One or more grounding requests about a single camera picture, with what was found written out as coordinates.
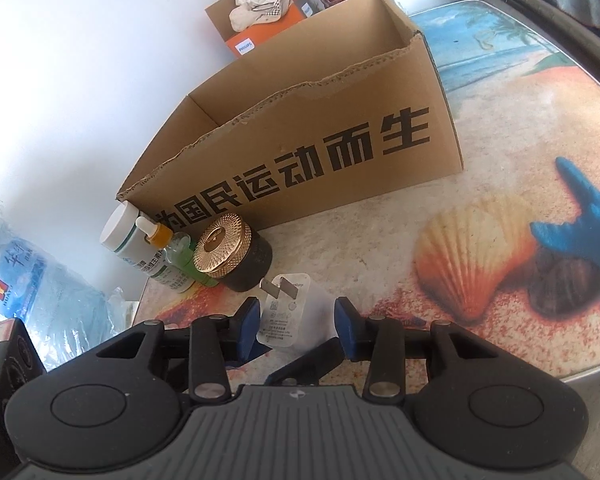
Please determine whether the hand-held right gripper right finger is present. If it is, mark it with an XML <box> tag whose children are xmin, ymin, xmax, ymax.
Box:
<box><xmin>332</xmin><ymin>297</ymin><xmax>486</xmax><ymax>401</ymax></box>

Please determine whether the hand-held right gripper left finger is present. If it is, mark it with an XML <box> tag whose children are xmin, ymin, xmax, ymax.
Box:
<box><xmin>96</xmin><ymin>297</ymin><xmax>261</xmax><ymax>403</ymax></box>

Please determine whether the white charger plug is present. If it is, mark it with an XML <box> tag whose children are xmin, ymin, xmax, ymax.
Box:
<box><xmin>257</xmin><ymin>272</ymin><xmax>331</xmax><ymax>361</ymax></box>

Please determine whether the large brown cardboard box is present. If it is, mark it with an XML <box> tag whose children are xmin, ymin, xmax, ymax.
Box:
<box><xmin>116</xmin><ymin>0</ymin><xmax>465</xmax><ymax>233</ymax></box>

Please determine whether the black jar with gold lid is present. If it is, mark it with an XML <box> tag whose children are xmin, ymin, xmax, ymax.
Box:
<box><xmin>192</xmin><ymin>212</ymin><xmax>274</xmax><ymax>293</ymax></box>

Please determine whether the blue wrapped water bottle pack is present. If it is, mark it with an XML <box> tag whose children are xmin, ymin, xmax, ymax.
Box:
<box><xmin>0</xmin><ymin>207</ymin><xmax>131</xmax><ymax>361</ymax></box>

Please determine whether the green dropper bottle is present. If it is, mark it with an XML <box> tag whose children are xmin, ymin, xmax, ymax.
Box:
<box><xmin>136</xmin><ymin>216</ymin><xmax>221</xmax><ymax>288</ymax></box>

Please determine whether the white pill bottle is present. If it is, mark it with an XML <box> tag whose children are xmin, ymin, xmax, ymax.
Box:
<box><xmin>100</xmin><ymin>202</ymin><xmax>196</xmax><ymax>293</ymax></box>

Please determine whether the orange cardboard box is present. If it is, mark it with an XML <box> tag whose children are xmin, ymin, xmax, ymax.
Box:
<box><xmin>205</xmin><ymin>0</ymin><xmax>331</xmax><ymax>58</ymax></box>

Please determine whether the beige crumpled cloth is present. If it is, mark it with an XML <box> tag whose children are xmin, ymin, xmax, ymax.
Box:
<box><xmin>228</xmin><ymin>0</ymin><xmax>286</xmax><ymax>32</ymax></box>

